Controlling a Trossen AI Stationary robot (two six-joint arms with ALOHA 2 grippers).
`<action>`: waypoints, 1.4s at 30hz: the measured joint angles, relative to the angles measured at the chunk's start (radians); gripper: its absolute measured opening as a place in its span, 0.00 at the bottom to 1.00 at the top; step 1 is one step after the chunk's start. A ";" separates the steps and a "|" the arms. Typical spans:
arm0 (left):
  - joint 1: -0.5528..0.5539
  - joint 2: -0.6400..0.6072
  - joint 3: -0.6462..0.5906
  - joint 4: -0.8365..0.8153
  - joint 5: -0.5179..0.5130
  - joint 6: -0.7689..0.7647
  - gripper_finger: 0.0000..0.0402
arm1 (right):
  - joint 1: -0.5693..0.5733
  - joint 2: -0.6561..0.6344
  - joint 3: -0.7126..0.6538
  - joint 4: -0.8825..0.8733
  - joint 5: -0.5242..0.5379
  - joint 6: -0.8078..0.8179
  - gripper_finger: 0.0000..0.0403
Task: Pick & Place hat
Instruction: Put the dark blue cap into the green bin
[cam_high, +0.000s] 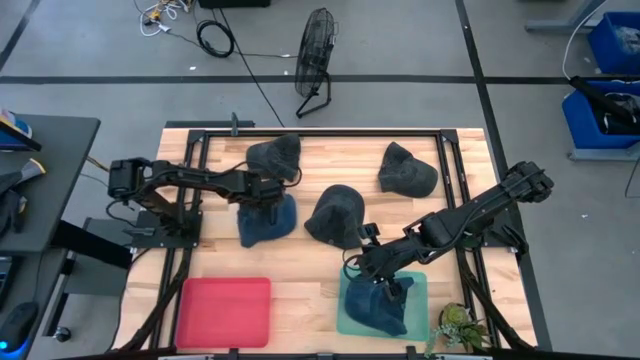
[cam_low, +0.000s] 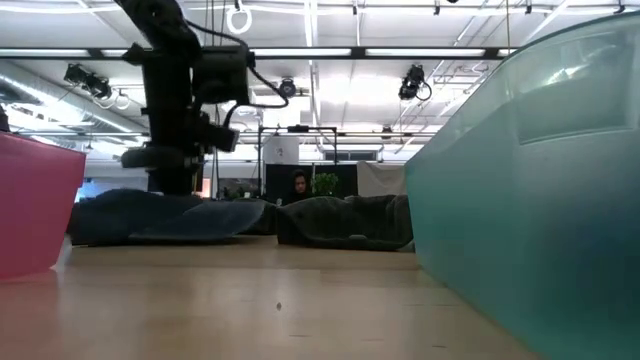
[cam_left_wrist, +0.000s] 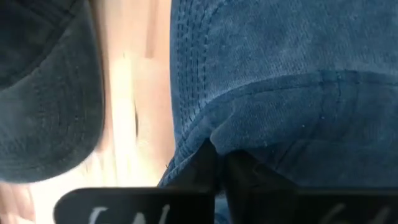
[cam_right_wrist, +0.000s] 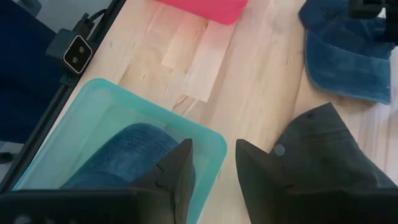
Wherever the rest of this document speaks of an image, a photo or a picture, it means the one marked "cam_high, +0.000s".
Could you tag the black metal table frame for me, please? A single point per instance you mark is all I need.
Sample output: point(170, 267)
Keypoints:
point(325, 133)

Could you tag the small green potted plant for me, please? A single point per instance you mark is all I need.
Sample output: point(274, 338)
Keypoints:
point(457, 325)

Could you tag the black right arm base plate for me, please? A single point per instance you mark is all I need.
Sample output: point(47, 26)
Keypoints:
point(510, 235)

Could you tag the dark grey cap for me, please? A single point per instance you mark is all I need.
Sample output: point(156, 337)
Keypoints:
point(407, 172)
point(336, 215)
point(275, 155)

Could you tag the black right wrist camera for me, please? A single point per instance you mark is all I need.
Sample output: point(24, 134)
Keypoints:
point(369, 231)

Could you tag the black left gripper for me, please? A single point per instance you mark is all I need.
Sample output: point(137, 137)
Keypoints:
point(255, 190)

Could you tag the blue cap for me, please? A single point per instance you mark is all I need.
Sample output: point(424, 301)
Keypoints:
point(260, 230)
point(367, 310)

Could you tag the blue storage bin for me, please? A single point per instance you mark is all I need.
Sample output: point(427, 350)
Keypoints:
point(585, 125)
point(617, 42)

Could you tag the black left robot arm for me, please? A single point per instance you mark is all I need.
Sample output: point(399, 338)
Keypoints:
point(200, 177)

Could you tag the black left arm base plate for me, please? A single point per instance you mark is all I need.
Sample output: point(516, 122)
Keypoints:
point(150, 235)

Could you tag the black desk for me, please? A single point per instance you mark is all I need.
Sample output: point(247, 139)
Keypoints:
point(55, 180)

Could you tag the green plastic bin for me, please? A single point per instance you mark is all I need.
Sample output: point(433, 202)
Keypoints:
point(420, 310)

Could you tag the black spare robot arm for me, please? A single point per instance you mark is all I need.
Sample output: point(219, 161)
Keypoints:
point(602, 97)

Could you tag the black computer mouse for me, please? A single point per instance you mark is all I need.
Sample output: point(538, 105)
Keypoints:
point(17, 325)

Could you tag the black floor fan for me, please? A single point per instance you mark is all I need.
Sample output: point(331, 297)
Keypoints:
point(314, 52)

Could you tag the red plastic bin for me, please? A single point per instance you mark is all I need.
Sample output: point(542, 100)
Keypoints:
point(223, 312)

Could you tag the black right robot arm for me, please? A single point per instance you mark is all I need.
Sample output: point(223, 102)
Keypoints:
point(480, 210)

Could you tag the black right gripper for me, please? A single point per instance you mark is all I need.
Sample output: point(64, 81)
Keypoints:
point(382, 262)

